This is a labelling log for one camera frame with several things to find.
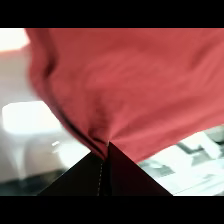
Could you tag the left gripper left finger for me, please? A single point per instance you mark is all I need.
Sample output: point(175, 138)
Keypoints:
point(78, 180)

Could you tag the red T-shirt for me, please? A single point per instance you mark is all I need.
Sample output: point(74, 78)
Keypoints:
point(133, 86)

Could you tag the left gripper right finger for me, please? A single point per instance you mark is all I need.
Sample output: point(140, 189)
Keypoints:
point(133, 176)

